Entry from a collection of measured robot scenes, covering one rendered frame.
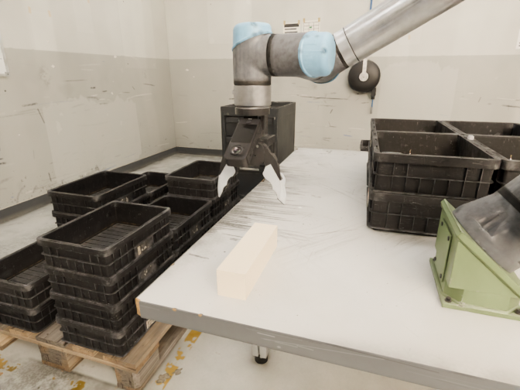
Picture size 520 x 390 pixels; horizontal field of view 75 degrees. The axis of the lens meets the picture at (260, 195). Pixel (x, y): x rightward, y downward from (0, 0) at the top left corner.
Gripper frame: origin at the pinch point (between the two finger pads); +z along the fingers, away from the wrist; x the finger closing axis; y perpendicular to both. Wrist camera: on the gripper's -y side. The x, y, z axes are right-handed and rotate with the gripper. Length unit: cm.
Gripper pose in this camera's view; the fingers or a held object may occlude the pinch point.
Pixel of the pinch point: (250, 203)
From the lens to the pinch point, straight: 74.5
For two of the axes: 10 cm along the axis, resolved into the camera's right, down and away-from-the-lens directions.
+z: 0.0, 9.4, 3.3
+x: -9.5, -1.0, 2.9
